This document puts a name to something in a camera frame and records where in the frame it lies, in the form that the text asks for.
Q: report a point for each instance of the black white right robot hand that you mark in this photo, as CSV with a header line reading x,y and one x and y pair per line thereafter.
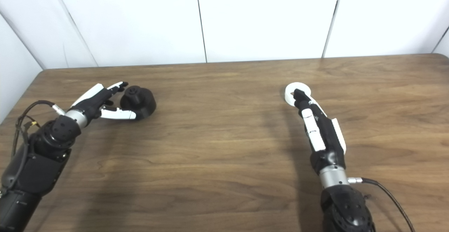
x,y
328,141

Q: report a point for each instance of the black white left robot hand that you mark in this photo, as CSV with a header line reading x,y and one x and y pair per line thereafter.
x,y
92,104

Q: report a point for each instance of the round black part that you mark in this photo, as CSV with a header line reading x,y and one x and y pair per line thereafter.
x,y
142,104

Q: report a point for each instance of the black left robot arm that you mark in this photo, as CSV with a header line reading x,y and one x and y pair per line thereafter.
x,y
38,165

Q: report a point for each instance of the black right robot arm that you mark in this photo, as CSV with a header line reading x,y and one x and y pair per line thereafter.
x,y
345,207

